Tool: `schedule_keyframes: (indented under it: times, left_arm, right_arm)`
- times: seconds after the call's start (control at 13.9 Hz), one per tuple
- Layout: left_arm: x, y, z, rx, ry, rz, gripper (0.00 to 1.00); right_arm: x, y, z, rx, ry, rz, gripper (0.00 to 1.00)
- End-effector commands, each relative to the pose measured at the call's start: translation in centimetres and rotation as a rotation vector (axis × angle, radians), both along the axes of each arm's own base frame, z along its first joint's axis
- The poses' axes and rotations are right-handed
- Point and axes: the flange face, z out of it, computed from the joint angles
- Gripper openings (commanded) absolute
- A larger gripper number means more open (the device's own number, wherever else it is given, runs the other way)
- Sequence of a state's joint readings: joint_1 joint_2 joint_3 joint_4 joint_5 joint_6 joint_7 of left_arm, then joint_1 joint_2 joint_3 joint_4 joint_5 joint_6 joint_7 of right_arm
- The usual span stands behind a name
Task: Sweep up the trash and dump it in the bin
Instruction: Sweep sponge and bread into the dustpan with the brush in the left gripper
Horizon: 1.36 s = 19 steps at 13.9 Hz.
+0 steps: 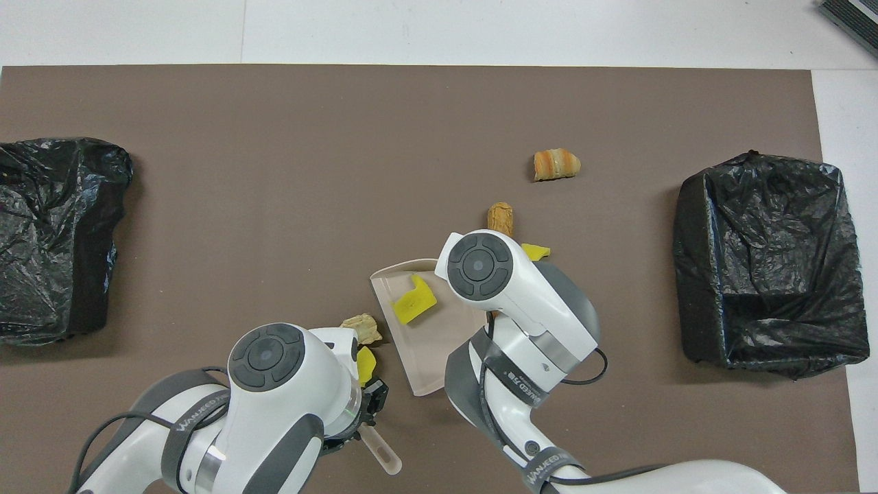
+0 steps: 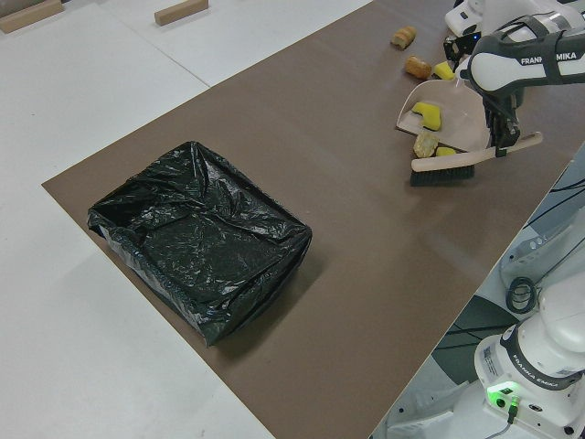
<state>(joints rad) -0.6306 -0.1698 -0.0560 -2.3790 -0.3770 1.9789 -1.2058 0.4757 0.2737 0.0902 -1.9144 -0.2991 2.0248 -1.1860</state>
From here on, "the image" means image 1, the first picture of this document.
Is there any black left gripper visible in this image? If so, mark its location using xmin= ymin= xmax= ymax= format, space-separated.
xmin=353 ymin=377 xmax=390 ymax=434

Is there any beige brush with black bristles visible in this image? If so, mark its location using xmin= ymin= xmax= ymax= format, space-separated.
xmin=360 ymin=425 xmax=403 ymax=475

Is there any pale bread chunk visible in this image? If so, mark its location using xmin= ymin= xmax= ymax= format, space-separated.
xmin=340 ymin=314 xmax=383 ymax=344

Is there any beige plastic dustpan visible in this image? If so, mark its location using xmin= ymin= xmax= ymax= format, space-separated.
xmin=369 ymin=258 xmax=489 ymax=397

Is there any notched yellow sponge piece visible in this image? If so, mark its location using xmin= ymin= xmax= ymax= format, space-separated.
xmin=391 ymin=273 xmax=438 ymax=325

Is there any brown bread roll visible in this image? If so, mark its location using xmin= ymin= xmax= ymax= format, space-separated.
xmin=487 ymin=202 xmax=514 ymax=237

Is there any orange striped croissant piece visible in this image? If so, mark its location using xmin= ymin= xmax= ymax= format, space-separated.
xmin=534 ymin=148 xmax=581 ymax=182

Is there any black bag lined bin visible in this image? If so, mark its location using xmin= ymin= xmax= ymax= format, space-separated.
xmin=672 ymin=151 xmax=870 ymax=379
xmin=0 ymin=137 xmax=133 ymax=346

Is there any brown table mat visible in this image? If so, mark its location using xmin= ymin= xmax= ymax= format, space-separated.
xmin=0 ymin=65 xmax=859 ymax=494

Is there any dark ribbed panel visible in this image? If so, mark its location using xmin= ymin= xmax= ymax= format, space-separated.
xmin=818 ymin=0 xmax=878 ymax=59

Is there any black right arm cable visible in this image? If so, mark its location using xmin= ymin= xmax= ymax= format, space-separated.
xmin=478 ymin=336 xmax=666 ymax=481

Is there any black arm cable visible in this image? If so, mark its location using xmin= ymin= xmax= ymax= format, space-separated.
xmin=69 ymin=367 xmax=230 ymax=494
xmin=478 ymin=336 xmax=666 ymax=481

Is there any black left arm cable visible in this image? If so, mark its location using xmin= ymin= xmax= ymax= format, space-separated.
xmin=69 ymin=367 xmax=230 ymax=494

